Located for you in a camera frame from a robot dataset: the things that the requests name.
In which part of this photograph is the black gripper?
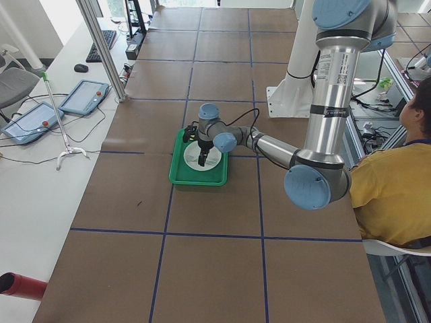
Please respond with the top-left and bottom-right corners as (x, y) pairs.
(198, 140), (212, 167)

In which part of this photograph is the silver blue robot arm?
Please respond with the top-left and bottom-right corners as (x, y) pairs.
(196, 1), (398, 210)

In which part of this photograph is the white round plate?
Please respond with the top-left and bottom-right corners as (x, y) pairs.
(183, 141), (222, 172)

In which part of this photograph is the green plastic tray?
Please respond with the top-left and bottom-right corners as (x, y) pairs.
(169, 129), (228, 186)

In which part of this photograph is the brown paper table cover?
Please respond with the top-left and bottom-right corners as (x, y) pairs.
(34, 8), (385, 322)

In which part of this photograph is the far blue teach pendant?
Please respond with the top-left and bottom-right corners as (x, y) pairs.
(59, 79), (109, 116)

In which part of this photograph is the blue teach pendant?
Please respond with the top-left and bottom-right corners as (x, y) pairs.
(59, 79), (109, 116)
(1, 102), (58, 145)

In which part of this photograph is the silver reacher grabber tool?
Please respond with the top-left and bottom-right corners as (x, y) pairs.
(42, 72), (89, 171)

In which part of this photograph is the black power strip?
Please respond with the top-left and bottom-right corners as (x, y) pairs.
(125, 33), (144, 61)

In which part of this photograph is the black keyboard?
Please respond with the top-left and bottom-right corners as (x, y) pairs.
(85, 30), (117, 64)

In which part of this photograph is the black computer mouse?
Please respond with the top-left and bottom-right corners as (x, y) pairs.
(73, 64), (89, 73)

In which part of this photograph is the near blue teach pendant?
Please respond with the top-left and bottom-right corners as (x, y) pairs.
(1, 102), (58, 145)

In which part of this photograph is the person in yellow shirt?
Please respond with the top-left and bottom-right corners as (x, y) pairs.
(348, 77), (431, 249)

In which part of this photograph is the white chair seat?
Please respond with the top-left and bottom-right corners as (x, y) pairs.
(362, 240), (430, 257)

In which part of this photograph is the grey office chair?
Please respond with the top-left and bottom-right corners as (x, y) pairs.
(0, 44), (41, 124)

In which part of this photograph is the red cylinder tube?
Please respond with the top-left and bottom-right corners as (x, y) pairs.
(1, 273), (48, 301)

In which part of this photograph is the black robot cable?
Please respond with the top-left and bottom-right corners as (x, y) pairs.
(222, 108), (294, 169)

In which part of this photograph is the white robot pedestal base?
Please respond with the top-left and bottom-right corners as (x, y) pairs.
(267, 0), (319, 118)

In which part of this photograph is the aluminium frame post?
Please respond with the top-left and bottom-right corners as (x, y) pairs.
(76, 0), (127, 103)

